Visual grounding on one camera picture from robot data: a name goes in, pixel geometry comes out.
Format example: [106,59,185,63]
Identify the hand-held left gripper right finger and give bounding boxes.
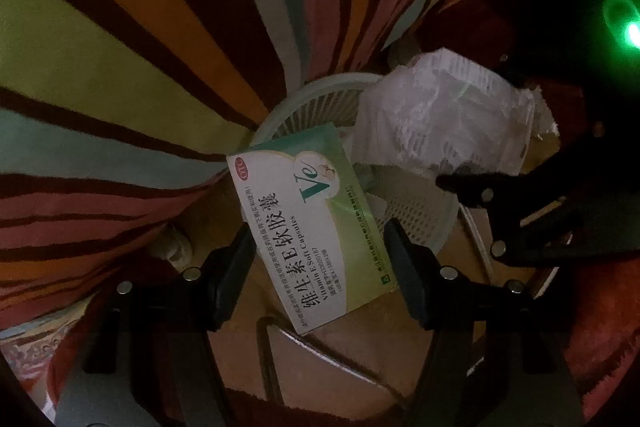
[381,218,587,427]

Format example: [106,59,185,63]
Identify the white mesh wastebasket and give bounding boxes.
[250,72,461,258]

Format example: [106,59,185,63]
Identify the white bed leg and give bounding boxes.
[150,227,193,270]

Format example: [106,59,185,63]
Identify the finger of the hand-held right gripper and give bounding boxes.
[497,50,608,145]
[435,142,601,266]

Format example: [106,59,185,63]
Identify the grey metal wire frame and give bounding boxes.
[255,314,406,413]

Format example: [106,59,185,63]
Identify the white paper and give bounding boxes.
[347,48,560,180]

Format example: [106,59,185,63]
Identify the green and white medicine box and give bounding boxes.
[226,122,399,335]

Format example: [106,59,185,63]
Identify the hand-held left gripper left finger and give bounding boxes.
[54,224,258,427]

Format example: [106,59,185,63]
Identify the floral patterned cloth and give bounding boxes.
[0,314,73,408]

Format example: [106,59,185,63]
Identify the striped bed sheet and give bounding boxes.
[0,0,473,323]

